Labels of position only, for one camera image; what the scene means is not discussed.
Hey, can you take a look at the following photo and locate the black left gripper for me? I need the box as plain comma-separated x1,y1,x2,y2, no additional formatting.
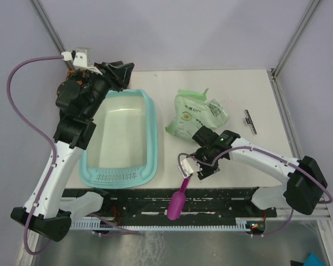
83,60,135,120

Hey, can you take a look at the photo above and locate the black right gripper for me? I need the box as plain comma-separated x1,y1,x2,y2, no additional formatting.
188,147,220,181

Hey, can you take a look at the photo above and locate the magenta plastic litter scoop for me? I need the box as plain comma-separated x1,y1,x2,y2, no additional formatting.
166,177,191,221

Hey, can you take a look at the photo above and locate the green cat litter bag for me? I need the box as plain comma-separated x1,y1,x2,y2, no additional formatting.
165,89,229,141

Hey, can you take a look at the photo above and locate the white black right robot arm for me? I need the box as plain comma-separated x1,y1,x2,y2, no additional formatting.
192,126,327,217

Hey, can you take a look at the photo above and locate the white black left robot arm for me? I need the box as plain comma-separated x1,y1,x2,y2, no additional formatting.
11,61,134,242

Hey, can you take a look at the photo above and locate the teal plastic litter box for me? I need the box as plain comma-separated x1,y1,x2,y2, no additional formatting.
79,90,158,189

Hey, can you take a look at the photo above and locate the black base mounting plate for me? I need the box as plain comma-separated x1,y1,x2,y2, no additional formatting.
63,187,278,225

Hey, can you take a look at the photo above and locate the orange compartment tray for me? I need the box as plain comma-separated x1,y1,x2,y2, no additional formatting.
66,70,81,80

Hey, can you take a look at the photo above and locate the white plastic clip tool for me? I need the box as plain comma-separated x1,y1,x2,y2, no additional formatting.
244,109,258,135

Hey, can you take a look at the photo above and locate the blue object bottom corner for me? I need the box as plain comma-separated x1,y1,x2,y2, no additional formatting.
303,253,325,266

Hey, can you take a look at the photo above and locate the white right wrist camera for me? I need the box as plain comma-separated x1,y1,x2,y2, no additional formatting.
178,158,201,178

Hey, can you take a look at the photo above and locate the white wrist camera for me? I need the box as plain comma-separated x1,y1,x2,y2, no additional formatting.
61,48,103,75
178,158,201,178

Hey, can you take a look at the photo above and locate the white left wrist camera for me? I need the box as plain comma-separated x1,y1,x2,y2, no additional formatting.
61,48,103,75

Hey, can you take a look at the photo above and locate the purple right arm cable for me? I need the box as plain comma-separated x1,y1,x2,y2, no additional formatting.
176,146,333,238

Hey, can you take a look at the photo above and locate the white slotted cable duct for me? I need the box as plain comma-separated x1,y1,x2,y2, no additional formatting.
70,217,250,232

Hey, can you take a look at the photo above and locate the aluminium frame rail left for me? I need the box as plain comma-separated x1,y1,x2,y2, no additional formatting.
30,0,76,71

